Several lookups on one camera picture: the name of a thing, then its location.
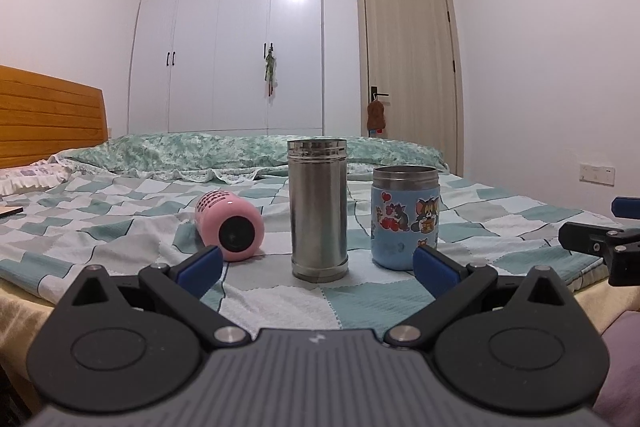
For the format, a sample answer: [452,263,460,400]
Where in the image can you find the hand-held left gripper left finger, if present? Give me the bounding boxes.
[55,245,252,351]

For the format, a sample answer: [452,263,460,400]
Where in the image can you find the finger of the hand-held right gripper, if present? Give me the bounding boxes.
[558,220,640,258]
[611,196,640,219]

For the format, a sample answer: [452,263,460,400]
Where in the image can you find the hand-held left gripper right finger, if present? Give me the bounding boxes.
[384,244,579,350]

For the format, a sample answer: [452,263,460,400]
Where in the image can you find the pink cup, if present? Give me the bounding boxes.
[194,188,265,263]

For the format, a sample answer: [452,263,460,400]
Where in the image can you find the blue cartoon cup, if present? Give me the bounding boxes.
[370,164,441,271]

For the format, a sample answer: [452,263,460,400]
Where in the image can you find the tall steel cup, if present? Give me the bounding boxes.
[287,138,350,284]

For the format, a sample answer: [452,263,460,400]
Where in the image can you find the checkered blanket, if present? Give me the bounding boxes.
[0,167,627,333]

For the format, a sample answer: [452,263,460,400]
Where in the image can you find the purple cloth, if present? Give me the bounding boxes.
[591,311,640,427]

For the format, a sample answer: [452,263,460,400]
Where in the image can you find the green patterned pillow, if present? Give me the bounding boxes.
[64,133,449,186]

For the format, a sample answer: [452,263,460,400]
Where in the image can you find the brown plush toy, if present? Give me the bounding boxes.
[366,99,387,131]

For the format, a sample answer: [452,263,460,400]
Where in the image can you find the beige bed sheet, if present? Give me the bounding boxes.
[0,278,58,413]

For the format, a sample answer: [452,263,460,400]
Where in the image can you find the white lace pillow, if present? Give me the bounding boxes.
[0,158,74,198]

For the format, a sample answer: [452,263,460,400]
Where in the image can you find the beige wooden door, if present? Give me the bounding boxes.
[355,0,464,178]

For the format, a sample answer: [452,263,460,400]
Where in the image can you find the green hanging ornament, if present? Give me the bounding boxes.
[263,48,279,98]

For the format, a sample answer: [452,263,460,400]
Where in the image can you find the wooden headboard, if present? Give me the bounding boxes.
[0,65,109,170]

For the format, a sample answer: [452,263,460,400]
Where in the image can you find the white wardrobe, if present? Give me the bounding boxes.
[127,0,324,136]

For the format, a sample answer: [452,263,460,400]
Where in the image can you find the white wall socket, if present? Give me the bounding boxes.
[579,163,616,186]

